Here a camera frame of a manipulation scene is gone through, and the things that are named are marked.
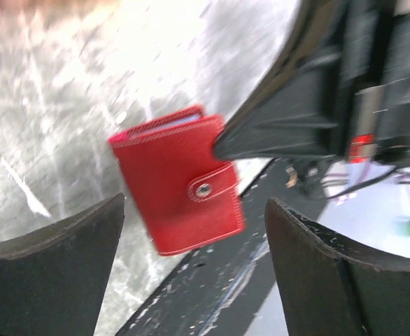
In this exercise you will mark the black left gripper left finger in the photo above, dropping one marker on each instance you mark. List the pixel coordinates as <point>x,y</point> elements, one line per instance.
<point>53,280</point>

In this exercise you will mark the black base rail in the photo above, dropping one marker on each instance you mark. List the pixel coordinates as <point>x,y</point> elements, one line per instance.
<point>216,290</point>

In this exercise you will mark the red leather card holder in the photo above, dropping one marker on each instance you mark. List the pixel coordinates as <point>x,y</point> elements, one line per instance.
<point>186,197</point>

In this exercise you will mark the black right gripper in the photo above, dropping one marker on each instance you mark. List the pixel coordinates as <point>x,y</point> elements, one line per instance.
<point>290,113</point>

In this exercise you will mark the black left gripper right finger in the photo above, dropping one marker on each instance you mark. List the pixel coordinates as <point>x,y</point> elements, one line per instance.
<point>332,285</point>

